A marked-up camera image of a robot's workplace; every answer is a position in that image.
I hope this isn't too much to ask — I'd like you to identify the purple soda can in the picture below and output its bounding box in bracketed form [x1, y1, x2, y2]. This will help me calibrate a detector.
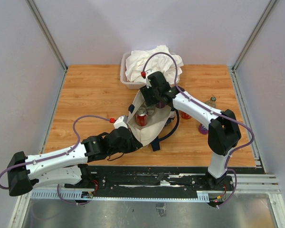
[198, 124, 208, 135]
[156, 102, 166, 109]

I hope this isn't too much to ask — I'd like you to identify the cream canvas tote bag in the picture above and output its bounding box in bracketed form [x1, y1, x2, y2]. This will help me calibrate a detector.
[127, 91, 172, 147]

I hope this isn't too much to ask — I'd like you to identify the red soda can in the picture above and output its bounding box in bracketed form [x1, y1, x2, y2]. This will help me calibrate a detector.
[135, 107, 148, 126]
[180, 111, 191, 119]

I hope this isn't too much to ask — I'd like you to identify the clear glass bottle green cap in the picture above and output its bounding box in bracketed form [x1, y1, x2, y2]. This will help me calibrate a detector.
[205, 96, 216, 110]

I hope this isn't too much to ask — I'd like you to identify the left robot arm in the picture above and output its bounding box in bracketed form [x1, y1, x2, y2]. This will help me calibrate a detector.
[7, 126, 143, 197]

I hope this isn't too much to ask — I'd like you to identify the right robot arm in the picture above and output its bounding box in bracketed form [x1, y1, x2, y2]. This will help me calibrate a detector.
[140, 71, 241, 190]

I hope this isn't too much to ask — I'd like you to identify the white plastic basket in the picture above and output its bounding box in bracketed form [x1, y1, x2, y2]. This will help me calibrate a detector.
[120, 52, 181, 90]

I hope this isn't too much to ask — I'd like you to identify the white crumpled cloth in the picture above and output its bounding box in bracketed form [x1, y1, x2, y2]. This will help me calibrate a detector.
[125, 45, 183, 86]

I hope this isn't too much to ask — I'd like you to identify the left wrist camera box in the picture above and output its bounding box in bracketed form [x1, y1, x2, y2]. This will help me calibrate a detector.
[109, 115, 128, 129]

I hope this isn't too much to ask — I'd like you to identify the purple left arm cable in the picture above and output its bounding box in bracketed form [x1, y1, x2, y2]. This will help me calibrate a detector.
[0, 114, 114, 206]

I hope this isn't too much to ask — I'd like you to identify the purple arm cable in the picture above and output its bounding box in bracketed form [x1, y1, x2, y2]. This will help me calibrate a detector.
[0, 114, 114, 206]
[142, 52, 255, 209]

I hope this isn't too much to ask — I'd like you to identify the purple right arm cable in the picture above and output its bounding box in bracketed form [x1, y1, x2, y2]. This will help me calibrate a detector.
[142, 52, 255, 209]

